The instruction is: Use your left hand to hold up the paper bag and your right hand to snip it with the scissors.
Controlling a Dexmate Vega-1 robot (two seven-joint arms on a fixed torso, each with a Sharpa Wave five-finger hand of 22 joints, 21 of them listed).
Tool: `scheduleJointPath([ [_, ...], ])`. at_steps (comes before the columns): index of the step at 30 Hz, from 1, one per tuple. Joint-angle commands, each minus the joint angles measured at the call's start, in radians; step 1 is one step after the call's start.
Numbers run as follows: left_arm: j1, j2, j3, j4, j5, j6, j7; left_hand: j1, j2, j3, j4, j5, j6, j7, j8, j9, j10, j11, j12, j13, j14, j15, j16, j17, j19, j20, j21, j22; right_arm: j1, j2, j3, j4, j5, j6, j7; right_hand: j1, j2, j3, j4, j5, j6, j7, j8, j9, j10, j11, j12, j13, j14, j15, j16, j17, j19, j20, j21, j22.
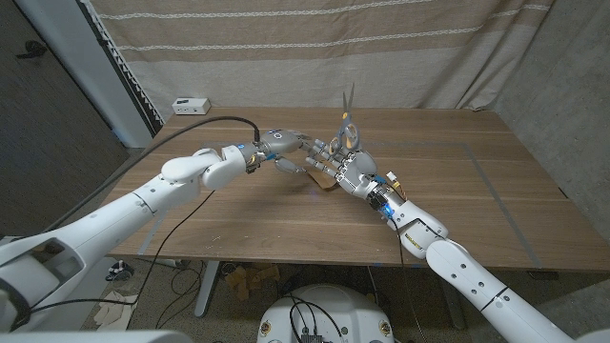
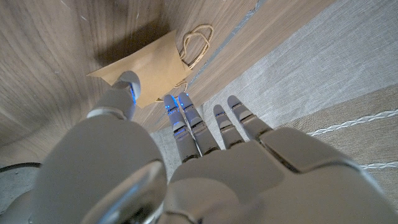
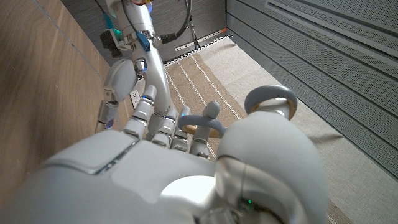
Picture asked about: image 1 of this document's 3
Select dark door handle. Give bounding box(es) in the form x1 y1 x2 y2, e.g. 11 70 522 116
16 40 49 61

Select white power strip box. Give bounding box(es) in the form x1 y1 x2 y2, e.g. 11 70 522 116
172 97 213 116

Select black triangle-patterned trim strip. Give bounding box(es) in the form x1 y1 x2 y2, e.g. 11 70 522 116
78 0 166 137

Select brown paper bag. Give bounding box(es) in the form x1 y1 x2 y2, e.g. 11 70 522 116
308 169 337 191

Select grey scissors with tan handles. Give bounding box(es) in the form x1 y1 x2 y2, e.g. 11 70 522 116
328 83 361 158

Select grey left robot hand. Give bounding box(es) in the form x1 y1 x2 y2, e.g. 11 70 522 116
247 128 331 175

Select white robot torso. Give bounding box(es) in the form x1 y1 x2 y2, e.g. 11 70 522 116
256 284 396 343

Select brown cardboard scraps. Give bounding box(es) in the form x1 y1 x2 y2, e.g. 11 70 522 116
223 264 282 302

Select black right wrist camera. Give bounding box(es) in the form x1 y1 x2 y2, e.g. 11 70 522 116
376 192 397 215

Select white crumpled cloth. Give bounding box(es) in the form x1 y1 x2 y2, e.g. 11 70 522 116
94 291 140 333

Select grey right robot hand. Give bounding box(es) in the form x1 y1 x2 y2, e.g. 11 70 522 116
304 138 388 199

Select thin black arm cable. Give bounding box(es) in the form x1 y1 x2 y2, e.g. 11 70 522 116
9 189 216 330
393 218 430 343

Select grey tape outline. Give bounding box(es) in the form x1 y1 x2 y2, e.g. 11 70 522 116
137 140 544 271

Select beige striped curtain backdrop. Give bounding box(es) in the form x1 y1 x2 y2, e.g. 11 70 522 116
88 0 557 123

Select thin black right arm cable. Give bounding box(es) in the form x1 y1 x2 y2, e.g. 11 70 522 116
393 218 430 343

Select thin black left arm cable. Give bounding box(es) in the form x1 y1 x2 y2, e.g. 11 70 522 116
9 189 216 330

